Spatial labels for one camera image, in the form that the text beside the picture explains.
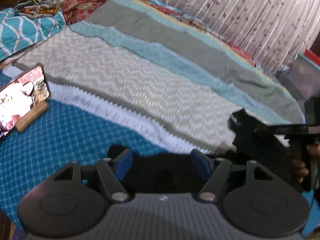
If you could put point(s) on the red floral blanket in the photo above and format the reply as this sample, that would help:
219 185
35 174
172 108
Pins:
76 10

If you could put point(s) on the black pants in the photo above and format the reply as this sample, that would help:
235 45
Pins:
161 173

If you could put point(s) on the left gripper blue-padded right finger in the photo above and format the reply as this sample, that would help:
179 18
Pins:
214 172

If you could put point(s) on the wooden phone stand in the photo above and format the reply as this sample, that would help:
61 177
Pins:
24 122

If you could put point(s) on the patterned teal grey bedsheet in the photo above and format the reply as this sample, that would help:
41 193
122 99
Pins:
130 75

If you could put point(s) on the crumpled floral cloth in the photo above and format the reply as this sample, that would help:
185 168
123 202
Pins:
38 8

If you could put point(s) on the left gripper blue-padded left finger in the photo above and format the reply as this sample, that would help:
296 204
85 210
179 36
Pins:
111 172

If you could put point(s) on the smartphone with lit screen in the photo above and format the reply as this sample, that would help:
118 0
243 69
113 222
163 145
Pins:
20 95

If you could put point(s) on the teal white wavy pillow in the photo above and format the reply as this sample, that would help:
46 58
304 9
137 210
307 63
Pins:
19 32

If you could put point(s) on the beige leaf-print curtain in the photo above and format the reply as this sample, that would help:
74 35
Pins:
273 31

